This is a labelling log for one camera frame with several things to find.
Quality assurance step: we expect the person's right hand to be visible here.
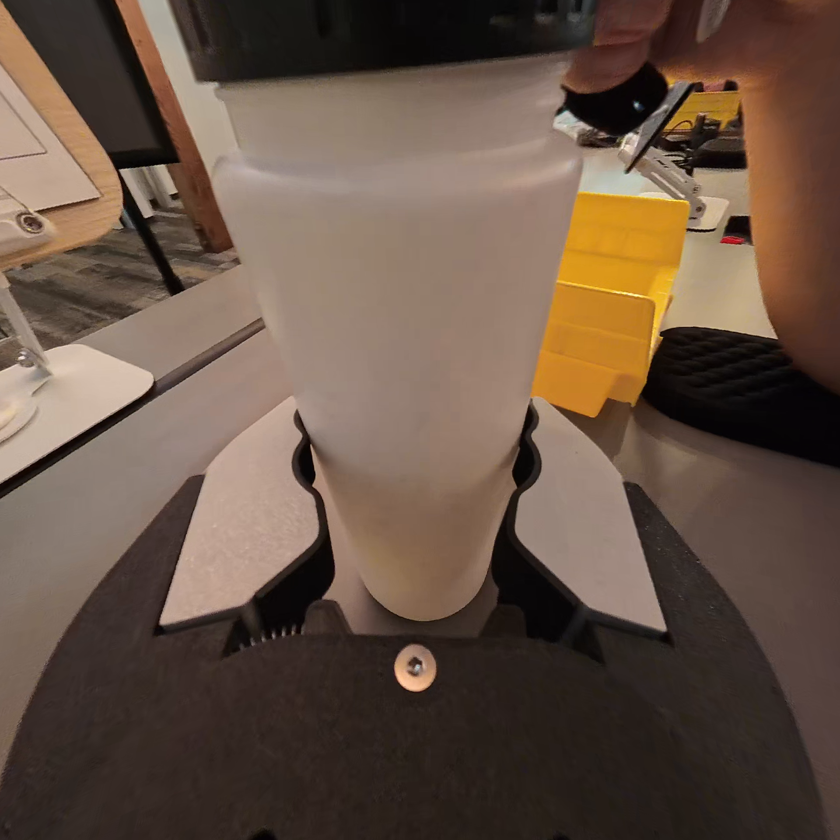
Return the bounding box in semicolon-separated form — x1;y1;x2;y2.
566;0;840;94

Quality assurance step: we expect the white plastic bottle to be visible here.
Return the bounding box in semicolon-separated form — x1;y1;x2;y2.
211;52;585;622

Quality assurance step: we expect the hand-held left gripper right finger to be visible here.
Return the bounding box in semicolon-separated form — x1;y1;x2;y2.
494;397;672;644

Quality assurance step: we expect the printed instruction sheet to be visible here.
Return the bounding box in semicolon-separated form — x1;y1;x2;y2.
0;66;102;214

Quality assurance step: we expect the brown wooden post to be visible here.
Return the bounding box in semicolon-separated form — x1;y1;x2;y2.
115;0;234;253

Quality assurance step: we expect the yellow plastic bin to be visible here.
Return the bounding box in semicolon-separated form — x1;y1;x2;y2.
663;82;742;129
532;192;690;419

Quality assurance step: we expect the white metal desk stand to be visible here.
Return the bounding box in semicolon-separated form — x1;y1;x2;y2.
617;134;731;231

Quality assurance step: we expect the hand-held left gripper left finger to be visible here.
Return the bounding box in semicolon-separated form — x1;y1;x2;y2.
157;410;336;641

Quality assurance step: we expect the black wrist rest pad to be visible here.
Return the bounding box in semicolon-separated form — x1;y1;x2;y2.
692;134;749;172
642;327;840;468

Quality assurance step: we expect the wooden document board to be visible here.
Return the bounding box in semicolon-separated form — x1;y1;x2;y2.
0;7;124;270

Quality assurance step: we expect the person's right forearm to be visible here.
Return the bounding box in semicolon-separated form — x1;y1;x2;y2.
742;66;840;395

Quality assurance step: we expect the black bottle lid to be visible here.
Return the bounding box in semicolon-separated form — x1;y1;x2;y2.
167;0;601;85

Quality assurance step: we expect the white stand base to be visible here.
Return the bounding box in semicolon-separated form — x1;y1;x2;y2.
0;197;155;483

